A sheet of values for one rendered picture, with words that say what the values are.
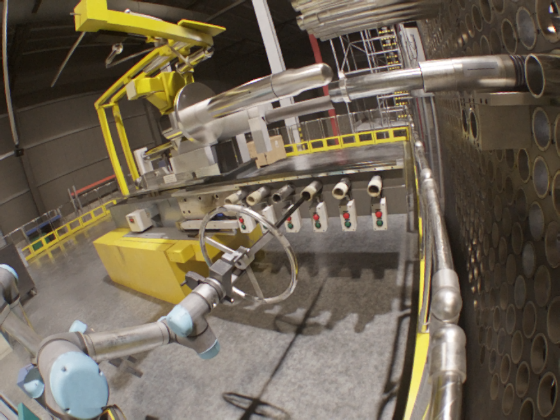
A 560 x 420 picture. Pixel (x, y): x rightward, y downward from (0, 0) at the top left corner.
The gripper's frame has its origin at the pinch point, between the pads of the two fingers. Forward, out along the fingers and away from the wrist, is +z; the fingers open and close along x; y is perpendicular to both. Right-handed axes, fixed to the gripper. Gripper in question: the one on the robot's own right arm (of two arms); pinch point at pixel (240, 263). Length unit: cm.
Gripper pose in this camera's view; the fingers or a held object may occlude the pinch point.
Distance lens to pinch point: 86.0
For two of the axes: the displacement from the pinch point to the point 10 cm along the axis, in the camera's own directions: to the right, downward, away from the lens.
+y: 8.9, 3.5, -3.1
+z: 4.4, -4.0, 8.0
